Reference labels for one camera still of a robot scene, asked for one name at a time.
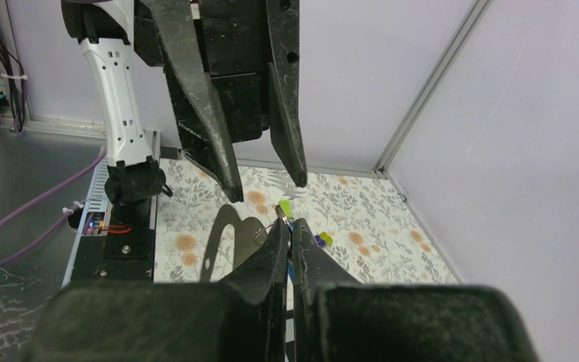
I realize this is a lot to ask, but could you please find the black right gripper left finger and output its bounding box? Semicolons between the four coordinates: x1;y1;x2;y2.
23;219;290;361

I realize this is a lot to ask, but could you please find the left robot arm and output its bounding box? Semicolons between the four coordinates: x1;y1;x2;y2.
61;1;308;224

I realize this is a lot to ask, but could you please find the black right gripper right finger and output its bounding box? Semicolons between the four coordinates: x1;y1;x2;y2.
292;219;538;361

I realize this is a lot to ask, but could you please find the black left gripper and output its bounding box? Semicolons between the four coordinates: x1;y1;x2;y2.
134;1;308;203

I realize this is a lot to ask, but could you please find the purple green toy brick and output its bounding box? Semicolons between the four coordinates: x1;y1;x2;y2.
314;232;333;248

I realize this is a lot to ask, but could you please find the floral table cloth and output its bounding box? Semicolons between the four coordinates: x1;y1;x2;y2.
154;160;457;284

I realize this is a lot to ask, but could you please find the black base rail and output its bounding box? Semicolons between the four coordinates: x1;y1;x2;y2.
62;159;158;287

